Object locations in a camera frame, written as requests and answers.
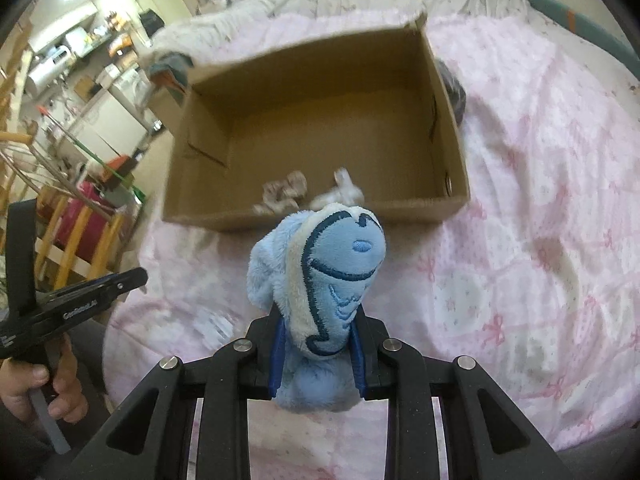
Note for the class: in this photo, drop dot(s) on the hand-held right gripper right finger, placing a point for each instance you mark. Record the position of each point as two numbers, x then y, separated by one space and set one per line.
358 362

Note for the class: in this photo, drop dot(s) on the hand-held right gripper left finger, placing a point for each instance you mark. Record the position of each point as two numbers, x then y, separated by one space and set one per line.
274 360

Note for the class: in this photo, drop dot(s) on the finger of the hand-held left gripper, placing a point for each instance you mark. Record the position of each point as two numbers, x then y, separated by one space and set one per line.
107 290

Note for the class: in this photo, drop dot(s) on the blue shark plush toy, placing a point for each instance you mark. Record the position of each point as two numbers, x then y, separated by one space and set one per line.
345 260

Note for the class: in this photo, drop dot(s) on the grey and white plush toy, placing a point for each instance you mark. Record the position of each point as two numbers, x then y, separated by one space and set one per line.
282 191

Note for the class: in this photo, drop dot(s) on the brown cardboard box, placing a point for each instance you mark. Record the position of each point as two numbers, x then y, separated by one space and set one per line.
325 110

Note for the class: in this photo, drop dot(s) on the dark grey soft toy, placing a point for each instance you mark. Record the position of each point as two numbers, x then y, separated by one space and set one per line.
454 92

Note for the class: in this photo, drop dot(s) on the person's left hand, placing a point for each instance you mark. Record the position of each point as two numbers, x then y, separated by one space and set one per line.
25 395

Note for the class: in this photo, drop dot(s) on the wooden chair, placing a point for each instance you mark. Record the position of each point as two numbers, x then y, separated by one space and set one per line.
75 240

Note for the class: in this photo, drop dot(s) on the red bag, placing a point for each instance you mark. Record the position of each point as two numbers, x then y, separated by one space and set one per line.
75 215

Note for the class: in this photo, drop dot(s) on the green stick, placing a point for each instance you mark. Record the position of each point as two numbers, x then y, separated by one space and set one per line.
107 167

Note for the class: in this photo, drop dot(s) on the white cabinet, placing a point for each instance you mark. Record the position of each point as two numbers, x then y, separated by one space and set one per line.
112 120

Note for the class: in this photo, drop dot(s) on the white kitchen appliance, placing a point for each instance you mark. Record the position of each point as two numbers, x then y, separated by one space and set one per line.
47 67

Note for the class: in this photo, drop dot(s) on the pink patterned blanket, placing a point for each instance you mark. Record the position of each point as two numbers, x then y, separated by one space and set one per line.
525 210

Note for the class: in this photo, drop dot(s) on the teal and orange cloth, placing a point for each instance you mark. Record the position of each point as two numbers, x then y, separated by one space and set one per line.
170 72

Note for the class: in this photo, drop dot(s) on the black box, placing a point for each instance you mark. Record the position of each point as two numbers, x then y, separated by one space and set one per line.
149 21

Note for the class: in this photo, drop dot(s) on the grey plush animal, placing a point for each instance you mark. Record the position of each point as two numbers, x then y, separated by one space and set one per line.
214 1

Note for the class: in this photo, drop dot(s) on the white floral quilt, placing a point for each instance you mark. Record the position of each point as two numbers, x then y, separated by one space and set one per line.
350 0

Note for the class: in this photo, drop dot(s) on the teal bed frame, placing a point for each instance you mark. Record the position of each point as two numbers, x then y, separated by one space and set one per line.
580 17

